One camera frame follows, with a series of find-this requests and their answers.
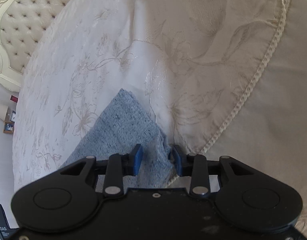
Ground grey knit pants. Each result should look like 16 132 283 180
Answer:
63 89 173 189

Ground cream embroidered bedspread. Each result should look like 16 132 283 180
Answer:
12 0 307 236

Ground small white clock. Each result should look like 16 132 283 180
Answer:
10 111 16 122

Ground left bedside lamp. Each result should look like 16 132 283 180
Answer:
0 104 9 121

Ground black handheld device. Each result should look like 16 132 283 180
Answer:
0 204 18 239

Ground cream tufted headboard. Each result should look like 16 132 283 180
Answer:
0 0 70 92

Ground wooden picture frame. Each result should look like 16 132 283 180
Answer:
3 121 15 134

